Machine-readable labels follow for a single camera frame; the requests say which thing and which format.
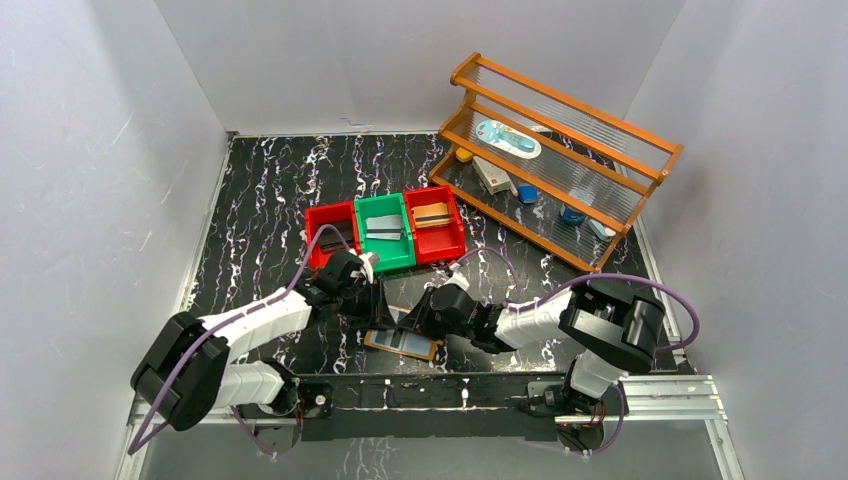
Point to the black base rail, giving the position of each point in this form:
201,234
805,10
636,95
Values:
527,405

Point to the grey card in bin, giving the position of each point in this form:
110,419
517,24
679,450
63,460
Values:
385,234

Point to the yellow small object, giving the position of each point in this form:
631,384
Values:
463,155

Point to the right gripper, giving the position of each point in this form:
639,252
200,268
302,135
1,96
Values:
427,312

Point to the gold card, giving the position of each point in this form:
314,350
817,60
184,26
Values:
422,221
431,212

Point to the orange wooden rack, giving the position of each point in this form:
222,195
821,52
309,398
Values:
593,161

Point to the red bin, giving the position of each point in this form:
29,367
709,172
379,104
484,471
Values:
319,219
437,229

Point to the blue round object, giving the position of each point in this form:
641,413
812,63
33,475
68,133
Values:
527,194

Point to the light blue white object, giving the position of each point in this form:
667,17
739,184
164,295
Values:
600,231

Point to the right red bin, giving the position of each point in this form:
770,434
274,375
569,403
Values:
437,229

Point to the white small box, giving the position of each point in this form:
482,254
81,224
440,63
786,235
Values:
494,179

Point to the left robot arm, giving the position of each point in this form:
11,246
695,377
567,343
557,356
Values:
191,368

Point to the left red bin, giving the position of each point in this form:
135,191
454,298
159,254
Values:
319,219

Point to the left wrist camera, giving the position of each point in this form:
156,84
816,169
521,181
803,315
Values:
366,269

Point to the dark blue cup object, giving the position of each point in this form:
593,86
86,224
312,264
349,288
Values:
571,216

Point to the black card in bin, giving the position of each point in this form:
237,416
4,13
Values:
341,237

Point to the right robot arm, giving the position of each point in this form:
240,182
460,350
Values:
619,328

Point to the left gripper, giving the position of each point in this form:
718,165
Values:
370,301

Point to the gold card in bin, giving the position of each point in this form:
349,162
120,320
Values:
422,221

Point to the silver VIP card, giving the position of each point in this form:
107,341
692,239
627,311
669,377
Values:
393,221

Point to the orange card holder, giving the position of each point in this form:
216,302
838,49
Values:
383,334

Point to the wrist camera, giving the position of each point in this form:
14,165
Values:
457,278
366,269

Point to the green bin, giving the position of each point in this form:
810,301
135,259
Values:
393,255

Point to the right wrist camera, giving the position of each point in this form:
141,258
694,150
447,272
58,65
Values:
457,278

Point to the blue packaged tool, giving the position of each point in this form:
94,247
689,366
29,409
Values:
507,139

